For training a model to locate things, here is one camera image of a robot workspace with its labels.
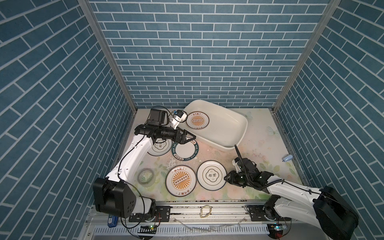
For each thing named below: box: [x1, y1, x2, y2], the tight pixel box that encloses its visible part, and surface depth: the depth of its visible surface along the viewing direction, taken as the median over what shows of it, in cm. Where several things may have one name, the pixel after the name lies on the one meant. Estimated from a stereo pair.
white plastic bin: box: [184, 100, 248, 151], surface depth 111 cm
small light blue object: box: [282, 154, 293, 162], surface depth 94 cm
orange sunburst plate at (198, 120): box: [186, 111, 210, 130], surface depth 114 cm
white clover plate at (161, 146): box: [147, 138, 173, 156], surface depth 98 cm
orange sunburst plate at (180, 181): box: [165, 165, 197, 197], surface depth 86 cm
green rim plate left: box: [171, 140, 199, 161], surface depth 98 cm
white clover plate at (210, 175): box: [196, 160, 227, 191], surface depth 88 cm
